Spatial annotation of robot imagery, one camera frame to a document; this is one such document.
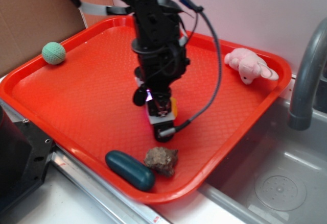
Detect brown rock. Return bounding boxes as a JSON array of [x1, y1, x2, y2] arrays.
[[144, 147, 179, 178]]

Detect brown cardboard panel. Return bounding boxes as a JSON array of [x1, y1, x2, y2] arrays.
[[0, 0, 117, 77]]

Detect pink plush bunny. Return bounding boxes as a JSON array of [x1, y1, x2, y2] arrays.
[[224, 48, 279, 85]]

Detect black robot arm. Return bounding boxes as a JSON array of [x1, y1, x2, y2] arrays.
[[71, 0, 190, 125]]

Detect yellow rubber duck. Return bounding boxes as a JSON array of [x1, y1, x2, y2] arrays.
[[170, 97, 178, 119]]

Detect grey toy sink basin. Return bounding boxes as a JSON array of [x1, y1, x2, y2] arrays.
[[199, 99, 326, 223]]

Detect grey faucet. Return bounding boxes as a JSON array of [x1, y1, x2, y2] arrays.
[[288, 19, 326, 131]]

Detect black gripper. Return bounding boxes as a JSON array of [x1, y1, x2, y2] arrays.
[[132, 47, 191, 125]]

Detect grey braided cable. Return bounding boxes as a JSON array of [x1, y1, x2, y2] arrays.
[[163, 0, 222, 133]]

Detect dark green capsule toy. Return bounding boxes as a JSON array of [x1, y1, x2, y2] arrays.
[[105, 150, 155, 191]]

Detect green textured ball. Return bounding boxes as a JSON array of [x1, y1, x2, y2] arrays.
[[41, 42, 66, 65]]

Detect red plastic tray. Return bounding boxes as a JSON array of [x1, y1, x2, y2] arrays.
[[1, 16, 291, 204]]

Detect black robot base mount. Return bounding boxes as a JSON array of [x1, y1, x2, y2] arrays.
[[1, 108, 54, 215]]

